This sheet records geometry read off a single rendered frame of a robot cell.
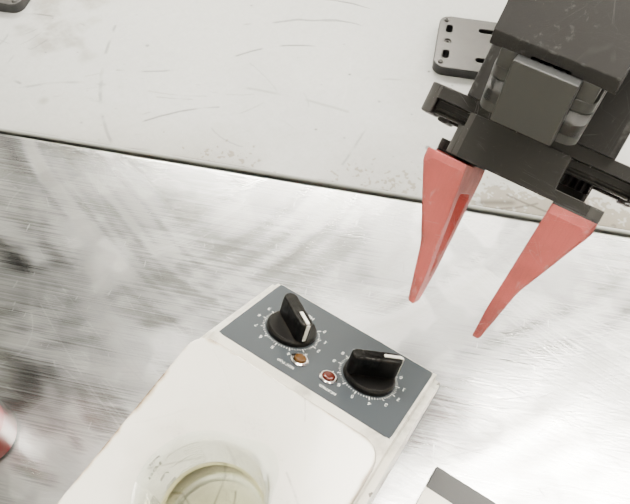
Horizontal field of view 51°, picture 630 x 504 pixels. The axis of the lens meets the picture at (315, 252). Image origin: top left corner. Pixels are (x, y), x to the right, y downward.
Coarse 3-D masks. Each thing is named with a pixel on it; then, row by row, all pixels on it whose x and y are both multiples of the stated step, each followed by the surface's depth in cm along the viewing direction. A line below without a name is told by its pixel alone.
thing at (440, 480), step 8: (440, 472) 41; (432, 480) 41; (440, 480) 41; (448, 480) 41; (456, 480) 41; (424, 488) 40; (432, 488) 40; (440, 488) 40; (448, 488) 40; (456, 488) 40; (464, 488) 40; (424, 496) 39; (432, 496) 40; (440, 496) 40; (448, 496) 40; (456, 496) 40; (464, 496) 40; (472, 496) 40; (480, 496) 40
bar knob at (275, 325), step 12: (288, 300) 41; (276, 312) 42; (288, 312) 40; (300, 312) 40; (276, 324) 40; (288, 324) 40; (300, 324) 39; (312, 324) 39; (276, 336) 40; (288, 336) 40; (300, 336) 39; (312, 336) 41
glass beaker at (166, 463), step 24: (192, 432) 26; (216, 432) 27; (168, 456) 27; (192, 456) 28; (216, 456) 29; (240, 456) 27; (264, 456) 26; (144, 480) 26; (168, 480) 28; (264, 480) 26
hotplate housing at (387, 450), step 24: (288, 288) 45; (240, 312) 41; (216, 336) 39; (288, 384) 37; (432, 384) 41; (336, 408) 37; (360, 432) 36; (408, 432) 37; (384, 456) 35; (384, 480) 39
